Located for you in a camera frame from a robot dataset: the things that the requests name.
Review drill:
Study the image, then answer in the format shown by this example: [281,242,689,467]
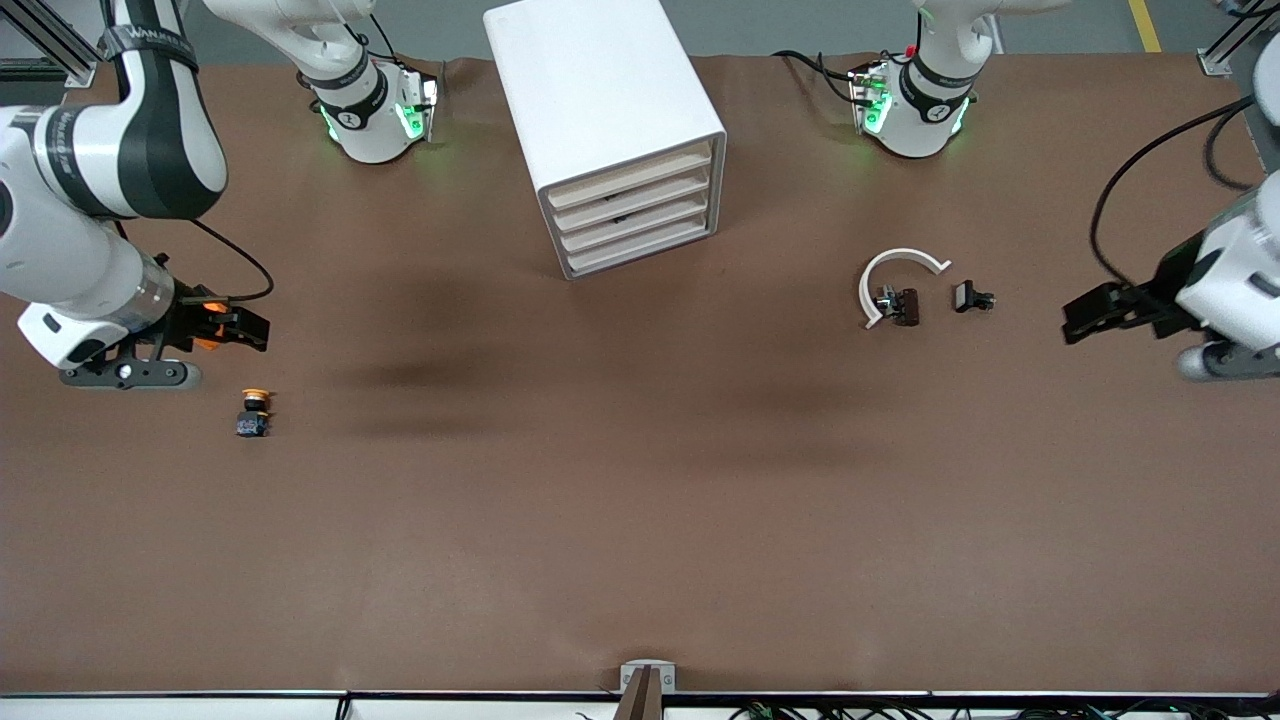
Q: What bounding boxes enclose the aluminium frame profile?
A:
[0,0,106,89]
[1198,0,1280,79]

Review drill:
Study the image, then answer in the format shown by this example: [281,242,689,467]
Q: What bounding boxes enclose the brown post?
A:
[611,667,666,720]

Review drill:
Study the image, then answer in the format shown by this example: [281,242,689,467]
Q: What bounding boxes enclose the white drawer cabinet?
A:
[484,0,729,282]

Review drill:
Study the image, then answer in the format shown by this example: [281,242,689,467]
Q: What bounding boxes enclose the brown table cover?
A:
[0,50,1280,697]

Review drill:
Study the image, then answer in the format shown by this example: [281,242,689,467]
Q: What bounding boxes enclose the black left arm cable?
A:
[1088,95,1263,291]

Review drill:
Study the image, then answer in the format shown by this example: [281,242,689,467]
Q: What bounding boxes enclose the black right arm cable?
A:
[188,218,277,302]

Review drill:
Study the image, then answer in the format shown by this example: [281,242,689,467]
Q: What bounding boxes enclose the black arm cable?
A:
[188,218,277,302]
[1088,95,1263,291]

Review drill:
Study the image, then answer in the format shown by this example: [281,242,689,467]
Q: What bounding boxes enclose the black cable bundle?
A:
[728,698,1280,720]

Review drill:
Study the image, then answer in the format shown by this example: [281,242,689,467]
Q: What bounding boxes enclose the dark brown small component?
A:
[874,286,921,328]

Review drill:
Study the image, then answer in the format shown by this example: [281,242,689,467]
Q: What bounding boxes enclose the yellow push button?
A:
[235,386,277,440]

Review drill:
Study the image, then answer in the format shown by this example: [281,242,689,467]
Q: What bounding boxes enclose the white plastic drawer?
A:
[558,192,713,255]
[552,168,713,233]
[546,143,713,209]
[565,215,716,277]

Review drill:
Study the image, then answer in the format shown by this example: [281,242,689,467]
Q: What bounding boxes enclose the white curved plastic part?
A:
[857,247,952,331]

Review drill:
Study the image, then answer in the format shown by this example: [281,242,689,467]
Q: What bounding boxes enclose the grey metal table bracket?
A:
[619,659,677,694]

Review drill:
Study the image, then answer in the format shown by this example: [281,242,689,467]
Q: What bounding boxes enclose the orange block with hole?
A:
[190,287,229,353]

